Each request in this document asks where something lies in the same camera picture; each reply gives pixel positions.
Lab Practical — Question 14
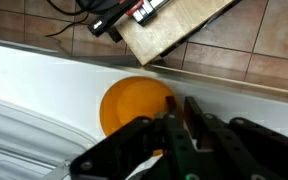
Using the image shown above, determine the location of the small orange bowl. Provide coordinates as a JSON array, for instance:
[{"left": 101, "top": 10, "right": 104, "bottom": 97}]
[{"left": 99, "top": 76, "right": 184, "bottom": 157}]

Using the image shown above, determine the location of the metal dish rack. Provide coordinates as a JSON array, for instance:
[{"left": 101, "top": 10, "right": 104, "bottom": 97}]
[{"left": 0, "top": 100, "right": 96, "bottom": 180}]

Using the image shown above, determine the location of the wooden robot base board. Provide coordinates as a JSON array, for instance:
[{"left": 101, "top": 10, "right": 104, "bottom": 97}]
[{"left": 115, "top": 0, "right": 234, "bottom": 65}]

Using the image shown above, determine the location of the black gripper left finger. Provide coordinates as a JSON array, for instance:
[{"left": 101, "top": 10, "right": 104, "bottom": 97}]
[{"left": 153, "top": 96, "right": 211, "bottom": 180}]

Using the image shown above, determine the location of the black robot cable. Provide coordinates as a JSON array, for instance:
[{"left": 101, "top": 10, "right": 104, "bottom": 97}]
[{"left": 43, "top": 0, "right": 95, "bottom": 38}]

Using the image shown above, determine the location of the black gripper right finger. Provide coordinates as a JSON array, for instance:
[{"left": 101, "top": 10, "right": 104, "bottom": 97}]
[{"left": 184, "top": 97, "right": 278, "bottom": 180}]

